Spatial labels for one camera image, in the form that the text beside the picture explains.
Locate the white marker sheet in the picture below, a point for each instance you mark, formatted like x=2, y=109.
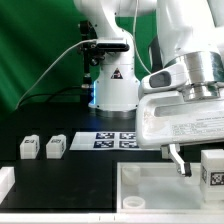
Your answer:
x=105, y=141

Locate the white obstacle block left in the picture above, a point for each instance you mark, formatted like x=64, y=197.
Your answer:
x=7, y=180

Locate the white square tabletop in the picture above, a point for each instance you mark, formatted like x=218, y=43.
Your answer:
x=158, y=187

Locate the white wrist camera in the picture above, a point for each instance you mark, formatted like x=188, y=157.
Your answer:
x=170, y=78

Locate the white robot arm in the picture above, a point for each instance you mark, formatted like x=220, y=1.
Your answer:
x=188, y=31

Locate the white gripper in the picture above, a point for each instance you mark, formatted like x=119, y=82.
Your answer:
x=165, y=118

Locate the white front rail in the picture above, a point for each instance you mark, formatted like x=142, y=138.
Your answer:
x=7, y=218

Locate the black camera on stand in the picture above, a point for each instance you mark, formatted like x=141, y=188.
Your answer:
x=88, y=50

